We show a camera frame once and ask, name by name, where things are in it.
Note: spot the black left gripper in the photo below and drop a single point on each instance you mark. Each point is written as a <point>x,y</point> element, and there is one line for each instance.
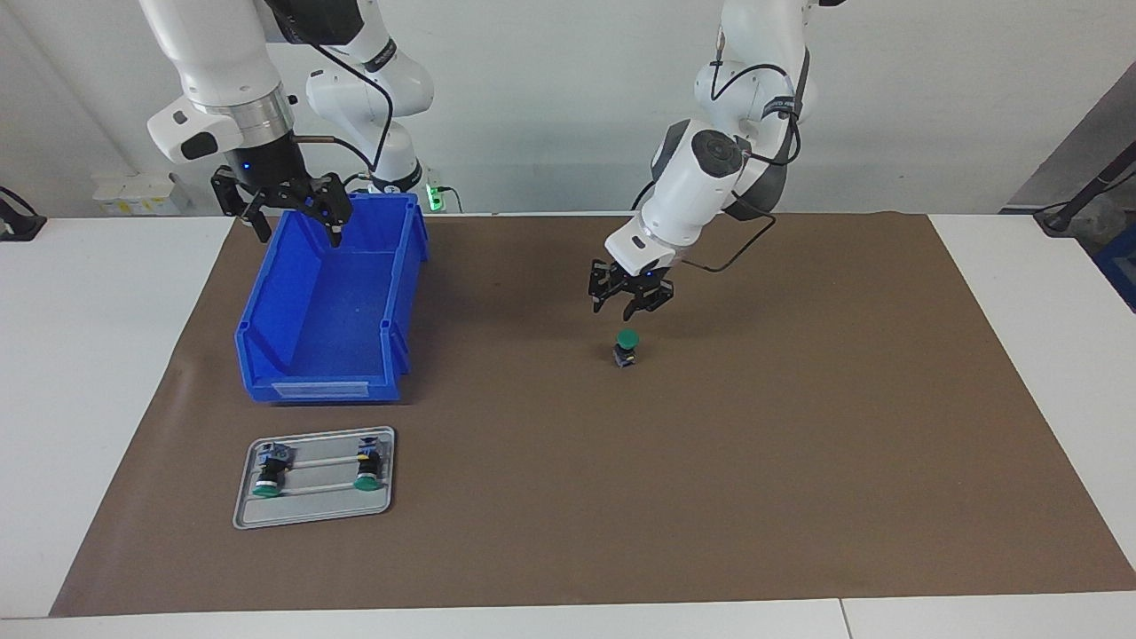
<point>643,282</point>

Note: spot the grey metal tray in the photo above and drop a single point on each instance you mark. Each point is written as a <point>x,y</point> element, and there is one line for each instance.
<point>311,513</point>

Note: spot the blue crate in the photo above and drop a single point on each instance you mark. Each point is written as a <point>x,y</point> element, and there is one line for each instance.
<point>1120,266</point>

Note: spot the brown table mat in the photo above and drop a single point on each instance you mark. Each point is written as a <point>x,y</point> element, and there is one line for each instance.
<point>666,461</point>

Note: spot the green push button switch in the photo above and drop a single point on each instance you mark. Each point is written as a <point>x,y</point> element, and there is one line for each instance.
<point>368,466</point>
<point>627,342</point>
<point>271,470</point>

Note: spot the white boxes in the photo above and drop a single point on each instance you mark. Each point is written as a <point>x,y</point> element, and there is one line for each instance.
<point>142,195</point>

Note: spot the black stand pole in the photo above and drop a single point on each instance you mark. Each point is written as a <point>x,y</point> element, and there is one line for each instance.
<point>1078,200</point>

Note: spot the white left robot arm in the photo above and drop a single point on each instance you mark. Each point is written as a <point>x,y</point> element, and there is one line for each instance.
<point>692,191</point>

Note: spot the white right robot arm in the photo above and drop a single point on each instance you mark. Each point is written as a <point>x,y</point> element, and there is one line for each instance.
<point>213,62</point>

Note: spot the black clamp mount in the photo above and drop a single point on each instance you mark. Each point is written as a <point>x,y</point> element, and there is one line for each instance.
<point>18,226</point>

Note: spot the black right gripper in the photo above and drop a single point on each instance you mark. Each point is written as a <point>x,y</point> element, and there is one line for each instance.
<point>266,164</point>

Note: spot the blue plastic storage bin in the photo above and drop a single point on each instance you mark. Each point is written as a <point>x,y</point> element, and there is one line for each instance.
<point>337,311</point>

